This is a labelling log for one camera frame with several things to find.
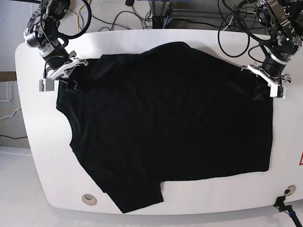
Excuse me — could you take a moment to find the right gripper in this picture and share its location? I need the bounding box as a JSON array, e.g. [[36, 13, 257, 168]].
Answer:
[[45, 57, 89, 94]]

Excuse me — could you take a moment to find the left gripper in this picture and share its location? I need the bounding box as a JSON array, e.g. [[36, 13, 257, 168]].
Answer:
[[241, 64, 291, 101]]

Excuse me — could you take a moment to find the yellow cable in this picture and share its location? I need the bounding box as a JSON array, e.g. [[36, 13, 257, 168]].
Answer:
[[76, 0, 92, 33]]

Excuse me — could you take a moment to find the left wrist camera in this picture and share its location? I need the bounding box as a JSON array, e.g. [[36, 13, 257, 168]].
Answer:
[[270, 85, 286, 98]]

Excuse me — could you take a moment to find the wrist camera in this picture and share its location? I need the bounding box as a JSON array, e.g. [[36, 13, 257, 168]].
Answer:
[[270, 85, 286, 98], [39, 79, 54, 92]]

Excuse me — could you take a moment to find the black frame base bracket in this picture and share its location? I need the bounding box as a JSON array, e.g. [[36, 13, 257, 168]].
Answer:
[[152, 16, 169, 29]]

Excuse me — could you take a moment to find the black T-shirt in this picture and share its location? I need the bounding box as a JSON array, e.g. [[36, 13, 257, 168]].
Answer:
[[56, 42, 273, 213]]

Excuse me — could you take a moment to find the table hole grommet right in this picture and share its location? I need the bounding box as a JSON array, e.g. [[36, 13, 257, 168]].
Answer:
[[284, 185, 296, 196]]

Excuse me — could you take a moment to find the black clamp with cable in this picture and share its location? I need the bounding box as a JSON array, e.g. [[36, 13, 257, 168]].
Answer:
[[273, 196, 302, 227]]

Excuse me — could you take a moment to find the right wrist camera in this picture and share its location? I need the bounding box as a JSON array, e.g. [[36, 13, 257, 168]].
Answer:
[[39, 79, 54, 92]]

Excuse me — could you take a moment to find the table hole grommet left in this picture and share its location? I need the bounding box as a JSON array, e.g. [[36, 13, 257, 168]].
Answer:
[[82, 194, 97, 206]]

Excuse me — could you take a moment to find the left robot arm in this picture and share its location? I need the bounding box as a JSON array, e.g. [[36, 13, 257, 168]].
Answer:
[[244, 0, 303, 100]]

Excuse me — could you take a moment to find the table hole grommet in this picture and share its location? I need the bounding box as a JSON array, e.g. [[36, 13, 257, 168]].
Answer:
[[284, 185, 296, 196], [82, 194, 97, 206]]

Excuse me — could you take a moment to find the white cable on floor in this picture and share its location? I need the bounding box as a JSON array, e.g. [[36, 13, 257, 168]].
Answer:
[[0, 81, 22, 120]]

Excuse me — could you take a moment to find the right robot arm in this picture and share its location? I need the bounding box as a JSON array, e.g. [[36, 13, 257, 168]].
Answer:
[[24, 0, 92, 93]]

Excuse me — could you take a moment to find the red warning sticker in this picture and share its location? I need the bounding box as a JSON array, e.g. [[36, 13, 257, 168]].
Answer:
[[299, 153, 303, 166]]

